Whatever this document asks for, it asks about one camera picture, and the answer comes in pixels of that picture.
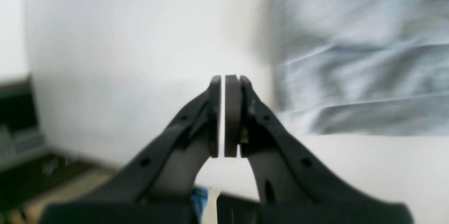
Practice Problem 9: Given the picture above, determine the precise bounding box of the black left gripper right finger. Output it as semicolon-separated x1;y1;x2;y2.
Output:
224;75;414;224

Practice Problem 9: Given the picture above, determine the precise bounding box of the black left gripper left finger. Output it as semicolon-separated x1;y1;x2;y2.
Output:
39;76;221;224

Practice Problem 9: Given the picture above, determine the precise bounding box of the grey T-shirt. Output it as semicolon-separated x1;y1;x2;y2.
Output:
270;0;449;136

